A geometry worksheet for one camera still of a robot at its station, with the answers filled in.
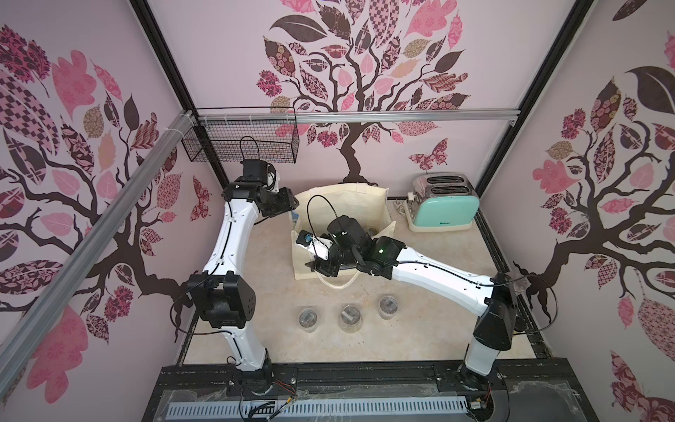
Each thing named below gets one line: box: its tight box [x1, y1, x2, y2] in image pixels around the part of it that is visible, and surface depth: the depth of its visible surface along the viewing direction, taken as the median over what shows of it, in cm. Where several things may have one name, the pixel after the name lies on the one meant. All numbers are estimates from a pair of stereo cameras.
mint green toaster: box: [403, 173, 481, 233], surface depth 105 cm
